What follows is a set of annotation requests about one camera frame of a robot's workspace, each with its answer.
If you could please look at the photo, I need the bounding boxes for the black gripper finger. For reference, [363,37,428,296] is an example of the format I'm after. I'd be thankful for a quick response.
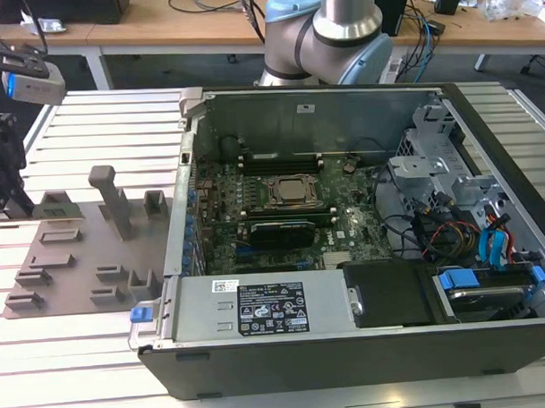
[1,174,36,219]

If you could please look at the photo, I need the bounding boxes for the green RAM stick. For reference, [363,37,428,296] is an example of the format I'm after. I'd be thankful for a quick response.
[32,201,84,221]

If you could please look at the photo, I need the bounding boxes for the RAM slot white latches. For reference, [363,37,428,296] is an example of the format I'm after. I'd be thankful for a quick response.
[237,159,324,172]
[241,215,337,227]
[240,207,336,219]

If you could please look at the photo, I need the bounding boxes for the grey parts rack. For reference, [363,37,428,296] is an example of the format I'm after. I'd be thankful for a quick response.
[0,162,179,321]

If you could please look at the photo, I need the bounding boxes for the black box on desk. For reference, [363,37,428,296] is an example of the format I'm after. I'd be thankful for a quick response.
[0,0,132,29]

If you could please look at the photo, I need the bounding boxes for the blue case latch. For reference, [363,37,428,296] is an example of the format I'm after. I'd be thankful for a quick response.
[129,306,152,326]

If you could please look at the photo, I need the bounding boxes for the grey power supply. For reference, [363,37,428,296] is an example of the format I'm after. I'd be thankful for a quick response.
[166,268,357,345]

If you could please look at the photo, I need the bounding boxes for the wooden desk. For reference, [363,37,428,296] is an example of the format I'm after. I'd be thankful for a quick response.
[0,0,545,97]

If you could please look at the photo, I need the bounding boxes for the metal CPU socket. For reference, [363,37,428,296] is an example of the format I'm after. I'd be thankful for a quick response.
[262,173,321,209]

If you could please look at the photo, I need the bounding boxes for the black graphics card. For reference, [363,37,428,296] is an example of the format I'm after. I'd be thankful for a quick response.
[248,218,316,250]

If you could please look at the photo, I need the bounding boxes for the silver CPU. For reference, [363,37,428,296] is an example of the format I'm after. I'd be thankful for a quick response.
[278,179,308,200]

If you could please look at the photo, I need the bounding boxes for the silver finned heatsink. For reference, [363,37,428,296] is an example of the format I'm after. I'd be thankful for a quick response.
[321,251,351,270]

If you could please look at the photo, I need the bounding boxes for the green motherboard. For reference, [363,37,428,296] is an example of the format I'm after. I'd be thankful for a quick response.
[180,145,401,277]

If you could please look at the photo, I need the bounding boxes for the open black PC case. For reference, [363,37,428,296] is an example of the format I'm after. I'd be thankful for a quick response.
[120,74,545,403]

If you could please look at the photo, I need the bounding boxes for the black plastic air shroud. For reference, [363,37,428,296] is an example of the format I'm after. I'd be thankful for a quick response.
[341,259,441,330]

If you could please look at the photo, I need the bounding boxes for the silver drive cage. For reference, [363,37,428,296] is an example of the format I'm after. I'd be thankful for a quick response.
[385,99,510,236]

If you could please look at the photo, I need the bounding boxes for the black computer tower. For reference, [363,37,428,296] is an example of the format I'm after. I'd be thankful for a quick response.
[375,0,413,38]

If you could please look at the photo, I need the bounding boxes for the hard disk in blue carrier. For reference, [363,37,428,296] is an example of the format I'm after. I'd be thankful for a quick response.
[435,265,545,325]

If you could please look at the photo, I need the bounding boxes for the small black bin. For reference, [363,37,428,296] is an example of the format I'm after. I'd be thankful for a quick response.
[434,0,464,16]

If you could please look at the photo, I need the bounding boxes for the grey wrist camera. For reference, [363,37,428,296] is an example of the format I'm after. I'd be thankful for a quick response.
[0,45,67,107]

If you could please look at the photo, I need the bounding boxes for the black camera cable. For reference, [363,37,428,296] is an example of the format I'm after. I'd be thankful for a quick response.
[0,0,50,58]

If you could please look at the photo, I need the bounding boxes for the black wire bundle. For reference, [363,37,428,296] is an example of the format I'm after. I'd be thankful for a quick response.
[371,162,439,259]

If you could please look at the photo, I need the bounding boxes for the red yellow power wires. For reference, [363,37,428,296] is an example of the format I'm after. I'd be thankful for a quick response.
[428,220,481,254]

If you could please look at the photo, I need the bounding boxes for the blue cable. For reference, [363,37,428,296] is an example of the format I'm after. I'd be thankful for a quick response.
[418,18,436,81]

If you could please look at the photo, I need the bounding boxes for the blue data wire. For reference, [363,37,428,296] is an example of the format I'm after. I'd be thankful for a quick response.
[478,225,517,269]

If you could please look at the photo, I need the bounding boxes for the orange data wire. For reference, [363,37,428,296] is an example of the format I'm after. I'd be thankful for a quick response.
[499,211,521,265]

